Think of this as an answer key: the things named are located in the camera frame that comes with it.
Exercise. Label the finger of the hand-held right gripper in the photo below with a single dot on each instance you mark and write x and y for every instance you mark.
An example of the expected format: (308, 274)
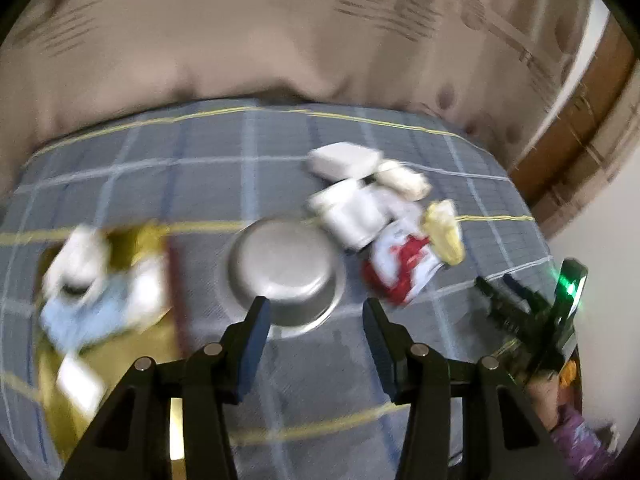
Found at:
(505, 312)
(525, 292)

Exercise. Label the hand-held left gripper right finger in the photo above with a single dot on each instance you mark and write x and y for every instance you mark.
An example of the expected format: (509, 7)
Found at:
(382, 360)

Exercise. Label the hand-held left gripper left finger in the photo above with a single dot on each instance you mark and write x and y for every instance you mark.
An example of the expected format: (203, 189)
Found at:
(252, 355)

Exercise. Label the yellow cloth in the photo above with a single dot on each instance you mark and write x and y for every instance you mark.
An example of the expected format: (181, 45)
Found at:
(445, 232)

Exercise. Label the red white star cloth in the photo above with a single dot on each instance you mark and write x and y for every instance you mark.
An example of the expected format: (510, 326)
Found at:
(400, 260)

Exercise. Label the gold tin tray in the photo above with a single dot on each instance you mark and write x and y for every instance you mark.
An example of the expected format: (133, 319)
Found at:
(130, 360)

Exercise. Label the person's right forearm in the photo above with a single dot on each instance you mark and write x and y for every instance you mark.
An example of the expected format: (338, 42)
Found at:
(585, 445)

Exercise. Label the person's right hand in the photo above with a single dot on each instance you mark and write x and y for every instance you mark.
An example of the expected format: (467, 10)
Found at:
(547, 400)

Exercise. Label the metal bowl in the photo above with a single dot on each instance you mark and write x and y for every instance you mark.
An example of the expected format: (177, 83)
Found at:
(280, 270)

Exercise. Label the light blue cloth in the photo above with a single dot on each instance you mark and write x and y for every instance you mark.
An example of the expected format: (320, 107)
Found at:
(110, 310)

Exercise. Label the cream rolled cloth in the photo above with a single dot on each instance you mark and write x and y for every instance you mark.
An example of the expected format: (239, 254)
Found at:
(402, 180)

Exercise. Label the small white pack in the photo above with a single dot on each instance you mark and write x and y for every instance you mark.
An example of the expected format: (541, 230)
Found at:
(330, 197)

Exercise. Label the white paper card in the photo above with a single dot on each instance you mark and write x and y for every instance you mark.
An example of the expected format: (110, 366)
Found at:
(80, 382)

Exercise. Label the grey plaid bed sheet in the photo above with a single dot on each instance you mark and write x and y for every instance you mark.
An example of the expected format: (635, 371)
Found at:
(200, 185)

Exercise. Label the white fluffy sock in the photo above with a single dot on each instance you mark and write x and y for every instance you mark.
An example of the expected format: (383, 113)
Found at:
(77, 260)

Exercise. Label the white tissue pack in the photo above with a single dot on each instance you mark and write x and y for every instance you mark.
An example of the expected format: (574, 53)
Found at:
(342, 160)

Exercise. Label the beige patterned curtain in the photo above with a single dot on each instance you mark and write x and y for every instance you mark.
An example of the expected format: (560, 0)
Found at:
(200, 35)

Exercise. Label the wooden door frame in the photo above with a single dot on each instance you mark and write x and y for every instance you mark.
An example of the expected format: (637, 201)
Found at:
(590, 135)

